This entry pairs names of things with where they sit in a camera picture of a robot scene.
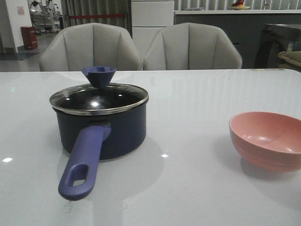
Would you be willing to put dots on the red bin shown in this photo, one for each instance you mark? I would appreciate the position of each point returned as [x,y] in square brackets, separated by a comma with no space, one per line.
[29,37]

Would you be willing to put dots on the beige chair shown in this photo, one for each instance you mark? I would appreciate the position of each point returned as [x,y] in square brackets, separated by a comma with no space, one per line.
[191,46]
[92,44]

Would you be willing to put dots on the dark blue saucepan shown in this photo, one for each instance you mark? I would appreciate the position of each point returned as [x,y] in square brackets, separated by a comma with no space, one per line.
[90,139]

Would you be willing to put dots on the glass lid with blue knob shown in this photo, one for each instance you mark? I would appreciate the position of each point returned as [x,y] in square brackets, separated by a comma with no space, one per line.
[100,96]

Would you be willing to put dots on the right beige chair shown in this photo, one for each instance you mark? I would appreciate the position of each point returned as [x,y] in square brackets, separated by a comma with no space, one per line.
[191,46]

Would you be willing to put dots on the pink bowl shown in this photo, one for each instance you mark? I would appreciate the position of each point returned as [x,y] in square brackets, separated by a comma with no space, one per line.
[270,141]

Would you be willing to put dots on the grey counter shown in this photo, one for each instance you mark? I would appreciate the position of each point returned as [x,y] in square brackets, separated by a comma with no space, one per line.
[243,27]

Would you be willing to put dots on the beige cushion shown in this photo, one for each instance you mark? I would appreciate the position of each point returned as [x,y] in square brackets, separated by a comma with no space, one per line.
[290,60]

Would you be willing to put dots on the fruit plate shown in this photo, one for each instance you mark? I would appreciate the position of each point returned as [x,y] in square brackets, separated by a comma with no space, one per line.
[239,5]

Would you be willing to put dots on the left beige chair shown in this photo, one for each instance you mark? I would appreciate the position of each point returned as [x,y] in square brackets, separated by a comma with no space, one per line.
[92,44]

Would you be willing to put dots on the white cabinet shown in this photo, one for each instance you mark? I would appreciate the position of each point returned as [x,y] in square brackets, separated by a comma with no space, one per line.
[149,16]

